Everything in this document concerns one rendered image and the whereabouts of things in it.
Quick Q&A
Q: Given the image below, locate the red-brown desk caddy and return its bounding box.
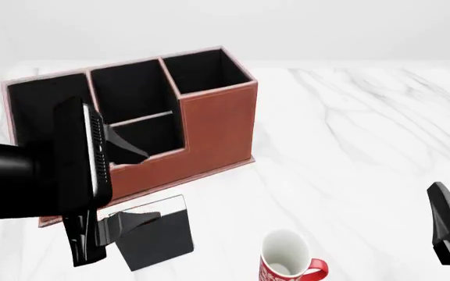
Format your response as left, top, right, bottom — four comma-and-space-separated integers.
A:
2, 44, 259, 229

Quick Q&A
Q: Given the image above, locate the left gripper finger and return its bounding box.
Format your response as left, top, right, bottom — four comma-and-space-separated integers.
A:
109, 210, 163, 239
104, 122, 150, 165

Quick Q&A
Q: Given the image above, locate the red patterned mug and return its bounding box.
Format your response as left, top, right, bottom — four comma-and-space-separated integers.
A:
258, 228, 330, 281

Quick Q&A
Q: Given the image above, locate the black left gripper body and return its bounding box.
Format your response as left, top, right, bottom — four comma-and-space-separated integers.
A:
53, 96, 119, 269

